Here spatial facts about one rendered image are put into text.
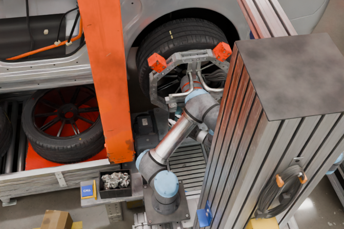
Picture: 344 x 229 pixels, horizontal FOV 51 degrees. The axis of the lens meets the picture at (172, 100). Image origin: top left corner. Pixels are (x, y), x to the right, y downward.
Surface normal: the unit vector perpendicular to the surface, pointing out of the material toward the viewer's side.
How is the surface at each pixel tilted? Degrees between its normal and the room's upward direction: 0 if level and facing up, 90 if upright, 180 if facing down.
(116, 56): 90
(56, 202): 0
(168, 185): 7
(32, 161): 0
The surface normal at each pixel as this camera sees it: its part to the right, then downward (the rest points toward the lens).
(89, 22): 0.19, 0.76
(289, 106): 0.04, -0.63
